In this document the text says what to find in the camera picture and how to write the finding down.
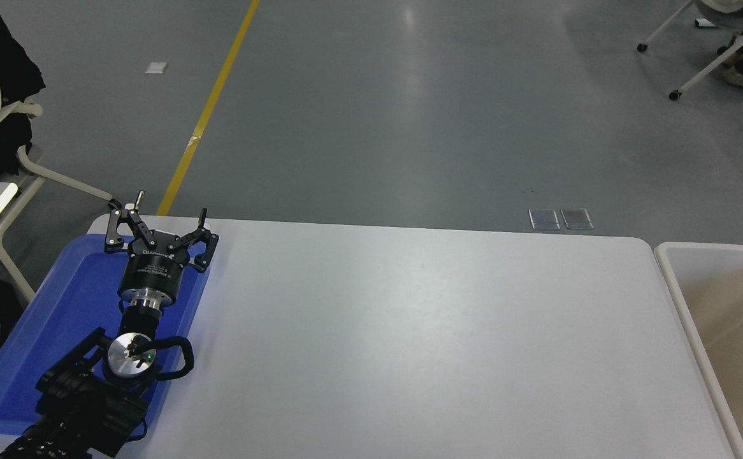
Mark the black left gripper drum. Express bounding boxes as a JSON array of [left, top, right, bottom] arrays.
[[119, 231, 189, 300]]

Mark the white frame chair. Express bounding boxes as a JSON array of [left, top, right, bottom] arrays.
[[0, 101, 122, 303]]

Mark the blue plastic tray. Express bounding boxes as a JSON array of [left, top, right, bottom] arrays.
[[0, 233, 213, 438]]

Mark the large pale bin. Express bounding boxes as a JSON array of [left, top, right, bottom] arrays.
[[654, 242, 743, 459]]

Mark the white wheeled chair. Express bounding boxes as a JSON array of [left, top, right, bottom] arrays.
[[637, 0, 743, 101]]

